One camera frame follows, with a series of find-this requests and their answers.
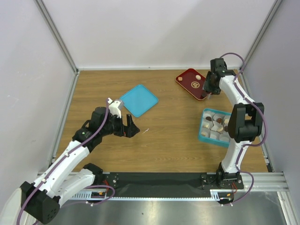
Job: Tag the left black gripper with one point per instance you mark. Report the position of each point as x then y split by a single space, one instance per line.
130 130

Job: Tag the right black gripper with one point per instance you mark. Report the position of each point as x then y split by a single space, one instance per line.
216 91

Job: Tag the blue box lid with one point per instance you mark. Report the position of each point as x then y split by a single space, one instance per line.
139 100

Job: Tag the cream chocolate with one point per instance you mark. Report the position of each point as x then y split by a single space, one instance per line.
204 134

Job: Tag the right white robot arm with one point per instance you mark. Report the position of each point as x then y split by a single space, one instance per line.
245 123

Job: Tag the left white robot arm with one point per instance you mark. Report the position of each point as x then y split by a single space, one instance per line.
44 197

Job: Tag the blue chocolate box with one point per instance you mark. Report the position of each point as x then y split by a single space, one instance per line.
222 138

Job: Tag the red tray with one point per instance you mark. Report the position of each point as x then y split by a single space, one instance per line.
191 84

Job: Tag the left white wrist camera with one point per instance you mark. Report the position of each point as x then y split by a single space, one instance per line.
115 107

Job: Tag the slotted cable duct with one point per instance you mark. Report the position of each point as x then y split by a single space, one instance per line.
90 195

